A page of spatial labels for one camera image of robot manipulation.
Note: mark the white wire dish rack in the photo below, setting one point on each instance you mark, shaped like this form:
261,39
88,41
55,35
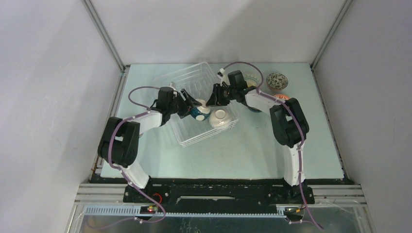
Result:
198,81

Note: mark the white bowl red rings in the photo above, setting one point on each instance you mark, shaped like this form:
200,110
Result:
282,96

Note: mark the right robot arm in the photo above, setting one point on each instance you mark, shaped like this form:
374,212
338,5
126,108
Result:
289,123

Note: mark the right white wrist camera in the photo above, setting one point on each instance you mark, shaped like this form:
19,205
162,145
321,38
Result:
223,77

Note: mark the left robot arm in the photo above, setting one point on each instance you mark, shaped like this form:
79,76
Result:
119,142

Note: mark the plain white bowl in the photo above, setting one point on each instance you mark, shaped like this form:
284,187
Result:
219,118

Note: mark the white and navy bowl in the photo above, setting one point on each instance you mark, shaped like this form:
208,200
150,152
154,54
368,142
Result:
202,112

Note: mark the yellow patterned bowl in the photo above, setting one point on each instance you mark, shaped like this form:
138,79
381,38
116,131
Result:
252,79

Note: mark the dark teal bowl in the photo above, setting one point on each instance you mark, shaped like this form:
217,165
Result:
254,110

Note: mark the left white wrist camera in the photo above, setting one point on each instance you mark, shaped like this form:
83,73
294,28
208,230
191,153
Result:
173,86

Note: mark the aluminium frame rail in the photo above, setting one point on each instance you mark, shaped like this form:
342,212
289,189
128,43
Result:
102,31

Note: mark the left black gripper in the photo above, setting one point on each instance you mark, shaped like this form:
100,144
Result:
187,104

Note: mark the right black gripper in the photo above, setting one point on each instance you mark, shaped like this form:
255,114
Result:
215,100

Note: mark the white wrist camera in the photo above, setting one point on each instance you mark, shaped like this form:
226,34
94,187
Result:
173,86
223,77

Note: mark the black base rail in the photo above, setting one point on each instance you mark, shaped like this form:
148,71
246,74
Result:
217,196

